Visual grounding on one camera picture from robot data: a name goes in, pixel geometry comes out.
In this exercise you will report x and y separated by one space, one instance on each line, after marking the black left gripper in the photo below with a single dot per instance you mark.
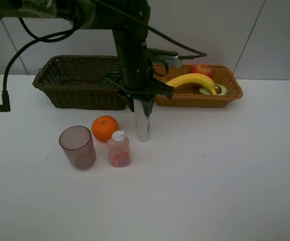
150 86

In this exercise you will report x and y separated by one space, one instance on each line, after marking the white bottle with blue cap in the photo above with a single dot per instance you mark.
142 121

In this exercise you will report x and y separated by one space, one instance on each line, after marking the yellow banana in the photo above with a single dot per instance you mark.
195 78

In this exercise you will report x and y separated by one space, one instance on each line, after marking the red apple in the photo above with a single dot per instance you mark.
202 69

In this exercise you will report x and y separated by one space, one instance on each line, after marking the halved avocado with pit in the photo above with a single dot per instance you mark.
220 90

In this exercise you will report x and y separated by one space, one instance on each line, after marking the dark green rectangular bottle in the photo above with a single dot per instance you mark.
110 80

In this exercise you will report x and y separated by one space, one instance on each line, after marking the dark green left robot arm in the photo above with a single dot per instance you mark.
128 20

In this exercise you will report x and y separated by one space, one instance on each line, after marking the orange mandarin fruit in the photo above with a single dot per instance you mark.
103 127

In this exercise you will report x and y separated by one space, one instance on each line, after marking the pink soap bottle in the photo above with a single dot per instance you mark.
119 150

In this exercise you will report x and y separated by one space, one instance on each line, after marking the orange wicker basket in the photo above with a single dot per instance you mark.
188 95

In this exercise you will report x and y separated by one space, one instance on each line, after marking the dark brown wicker basket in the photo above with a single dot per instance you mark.
75 81

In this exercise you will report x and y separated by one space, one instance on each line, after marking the translucent pink plastic cup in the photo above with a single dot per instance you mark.
78 146

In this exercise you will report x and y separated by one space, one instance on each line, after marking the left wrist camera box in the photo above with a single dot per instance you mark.
164 57

